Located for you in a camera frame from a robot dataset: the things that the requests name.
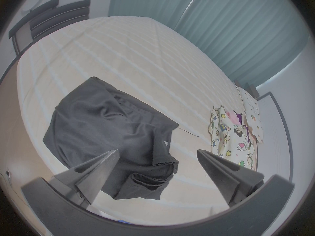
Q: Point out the white printed pillow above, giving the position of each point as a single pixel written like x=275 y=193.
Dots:
x=253 y=112

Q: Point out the grey bedside table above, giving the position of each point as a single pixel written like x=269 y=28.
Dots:
x=249 y=88

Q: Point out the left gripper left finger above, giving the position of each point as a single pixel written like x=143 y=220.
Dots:
x=96 y=176

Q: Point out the blue-green curtain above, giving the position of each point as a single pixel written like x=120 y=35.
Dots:
x=246 y=28
x=152 y=1

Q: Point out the black T-shirt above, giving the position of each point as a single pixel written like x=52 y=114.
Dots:
x=98 y=126

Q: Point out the purple satin garment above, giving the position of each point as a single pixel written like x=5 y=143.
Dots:
x=239 y=118

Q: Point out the white printed pyjama garment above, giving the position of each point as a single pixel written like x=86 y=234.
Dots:
x=228 y=141

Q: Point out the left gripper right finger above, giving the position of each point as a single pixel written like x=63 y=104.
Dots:
x=226 y=176

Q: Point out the pink garment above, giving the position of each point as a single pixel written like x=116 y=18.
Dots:
x=231 y=115

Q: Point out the black chest of drawers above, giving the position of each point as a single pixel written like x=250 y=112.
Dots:
x=61 y=16

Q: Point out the bed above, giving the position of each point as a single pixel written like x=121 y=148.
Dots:
x=147 y=70

